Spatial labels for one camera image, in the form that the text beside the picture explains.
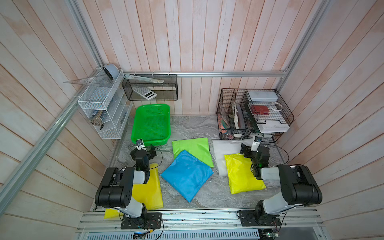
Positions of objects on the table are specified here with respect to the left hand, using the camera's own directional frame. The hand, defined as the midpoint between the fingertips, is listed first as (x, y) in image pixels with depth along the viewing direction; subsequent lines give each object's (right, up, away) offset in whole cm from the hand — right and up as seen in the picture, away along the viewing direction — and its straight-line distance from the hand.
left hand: (144, 147), depth 94 cm
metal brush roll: (-20, +16, -17) cm, 31 cm away
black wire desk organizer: (+70, +21, +2) cm, 73 cm away
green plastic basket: (0, +16, +21) cm, 26 cm away
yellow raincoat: (+6, -25, -10) cm, 28 cm away
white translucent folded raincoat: (+49, -1, +4) cm, 49 cm away
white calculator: (-1, +36, +4) cm, 36 cm away
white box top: (+81, +34, +8) cm, 88 cm away
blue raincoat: (+27, -15, -8) cm, 32 cm away
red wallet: (+75, +24, -1) cm, 79 cm away
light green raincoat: (+35, -2, +4) cm, 36 cm away
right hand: (+67, +3, +1) cm, 68 cm away
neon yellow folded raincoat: (+58, -16, -10) cm, 61 cm away
